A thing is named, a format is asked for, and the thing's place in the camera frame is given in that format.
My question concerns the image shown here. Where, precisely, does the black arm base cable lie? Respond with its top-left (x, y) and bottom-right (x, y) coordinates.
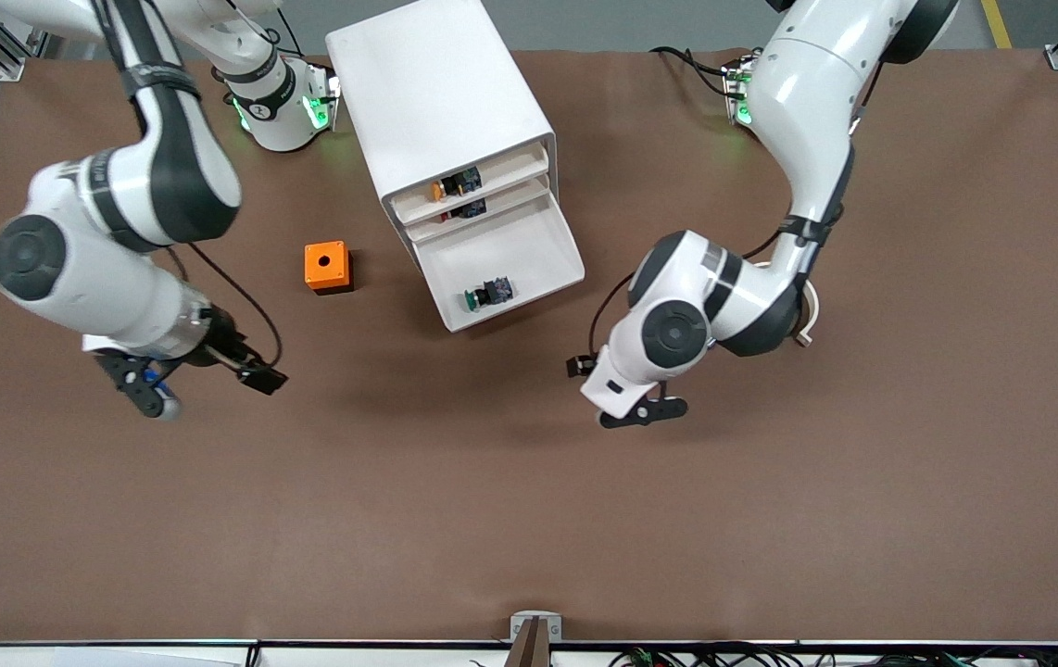
top-left (648, 44), bottom-right (736, 98)

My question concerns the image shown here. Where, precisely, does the white curved plastic arc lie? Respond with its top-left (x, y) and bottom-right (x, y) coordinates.
top-left (796, 276), bottom-right (823, 348)

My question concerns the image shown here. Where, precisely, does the yellow push button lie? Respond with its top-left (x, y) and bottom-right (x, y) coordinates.
top-left (430, 167), bottom-right (482, 203)

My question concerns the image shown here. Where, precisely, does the white drawer cabinet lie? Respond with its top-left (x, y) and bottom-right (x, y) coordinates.
top-left (325, 0), bottom-right (560, 246)

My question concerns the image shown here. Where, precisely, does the white plastic drawer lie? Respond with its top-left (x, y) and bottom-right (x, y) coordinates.
top-left (415, 190), bottom-right (586, 334)
top-left (388, 141), bottom-right (551, 226)
top-left (404, 174), bottom-right (553, 245)

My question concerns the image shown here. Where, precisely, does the orange button enclosure box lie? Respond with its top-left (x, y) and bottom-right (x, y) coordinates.
top-left (304, 241), bottom-right (355, 296)

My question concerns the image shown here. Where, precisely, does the black cable bundle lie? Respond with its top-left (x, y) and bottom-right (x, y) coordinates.
top-left (612, 644), bottom-right (1058, 667)

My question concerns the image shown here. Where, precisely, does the green mushroom push button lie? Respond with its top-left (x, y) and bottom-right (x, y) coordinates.
top-left (464, 276), bottom-right (514, 312)

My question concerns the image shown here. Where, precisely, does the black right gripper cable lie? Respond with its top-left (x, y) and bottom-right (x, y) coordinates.
top-left (163, 243), bottom-right (285, 371)

